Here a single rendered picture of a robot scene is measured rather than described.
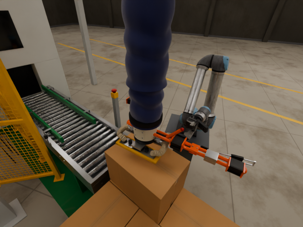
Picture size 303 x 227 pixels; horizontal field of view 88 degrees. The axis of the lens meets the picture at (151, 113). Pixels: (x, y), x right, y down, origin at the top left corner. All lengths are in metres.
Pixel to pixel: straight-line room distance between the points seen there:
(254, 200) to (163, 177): 1.59
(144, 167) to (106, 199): 0.53
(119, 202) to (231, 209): 1.39
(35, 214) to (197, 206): 1.78
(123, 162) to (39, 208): 1.40
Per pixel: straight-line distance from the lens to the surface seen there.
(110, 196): 1.64
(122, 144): 1.17
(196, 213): 1.61
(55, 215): 2.34
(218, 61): 1.52
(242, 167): 1.03
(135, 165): 1.28
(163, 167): 1.28
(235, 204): 2.44
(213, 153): 1.03
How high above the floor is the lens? 1.99
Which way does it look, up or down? 36 degrees down
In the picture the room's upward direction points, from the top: 3 degrees clockwise
